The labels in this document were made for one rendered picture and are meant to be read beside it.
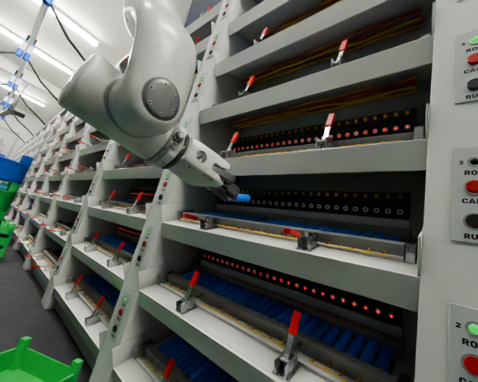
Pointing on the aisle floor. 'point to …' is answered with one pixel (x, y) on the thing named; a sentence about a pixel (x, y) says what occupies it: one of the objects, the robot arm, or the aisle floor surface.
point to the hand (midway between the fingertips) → (227, 190)
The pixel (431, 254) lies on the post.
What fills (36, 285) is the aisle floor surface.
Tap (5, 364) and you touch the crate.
